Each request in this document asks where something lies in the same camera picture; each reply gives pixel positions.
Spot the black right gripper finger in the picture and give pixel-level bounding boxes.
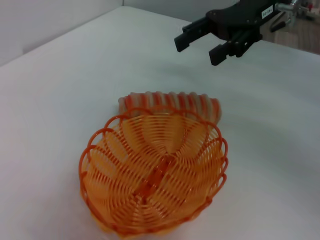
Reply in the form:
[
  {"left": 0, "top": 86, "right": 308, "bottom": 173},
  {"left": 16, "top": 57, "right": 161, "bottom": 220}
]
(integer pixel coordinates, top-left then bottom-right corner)
[
  {"left": 174, "top": 15, "right": 213, "bottom": 53},
  {"left": 208, "top": 41, "right": 237, "bottom": 66}
]

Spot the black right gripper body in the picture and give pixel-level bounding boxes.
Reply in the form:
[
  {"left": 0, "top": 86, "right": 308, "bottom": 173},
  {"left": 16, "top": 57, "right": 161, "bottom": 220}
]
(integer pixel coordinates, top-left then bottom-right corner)
[{"left": 204, "top": 0, "right": 276, "bottom": 57}]

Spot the orange striped bread roll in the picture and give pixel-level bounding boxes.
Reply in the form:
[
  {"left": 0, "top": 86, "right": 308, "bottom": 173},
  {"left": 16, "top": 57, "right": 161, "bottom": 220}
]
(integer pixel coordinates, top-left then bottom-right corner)
[{"left": 117, "top": 91, "right": 223, "bottom": 126}]

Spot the orange woven plastic basket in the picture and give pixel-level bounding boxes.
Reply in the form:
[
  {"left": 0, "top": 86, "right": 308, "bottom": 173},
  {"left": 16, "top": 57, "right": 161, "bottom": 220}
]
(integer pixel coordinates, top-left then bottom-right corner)
[{"left": 78, "top": 107, "right": 230, "bottom": 231}]

